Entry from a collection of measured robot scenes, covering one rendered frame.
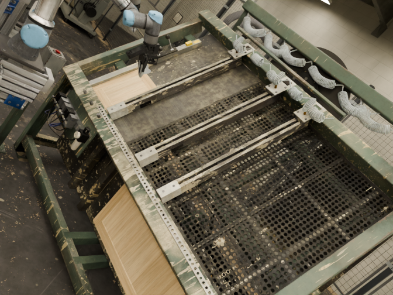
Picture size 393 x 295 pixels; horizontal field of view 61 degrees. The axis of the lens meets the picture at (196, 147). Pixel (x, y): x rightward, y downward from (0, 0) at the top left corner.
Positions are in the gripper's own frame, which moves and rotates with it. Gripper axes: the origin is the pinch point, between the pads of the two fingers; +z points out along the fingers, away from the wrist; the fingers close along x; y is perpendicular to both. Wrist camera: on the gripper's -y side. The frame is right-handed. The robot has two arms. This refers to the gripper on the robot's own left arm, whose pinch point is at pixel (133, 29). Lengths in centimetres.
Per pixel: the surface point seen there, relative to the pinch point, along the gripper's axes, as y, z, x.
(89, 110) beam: 38, 38, -41
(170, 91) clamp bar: 44, 26, 14
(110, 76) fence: 8.9, 31.1, -19.5
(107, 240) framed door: 100, 100, -47
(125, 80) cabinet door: 15.4, 31.8, -9.9
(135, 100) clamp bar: 45, 29, -12
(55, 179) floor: 15, 122, -69
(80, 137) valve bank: 56, 44, -52
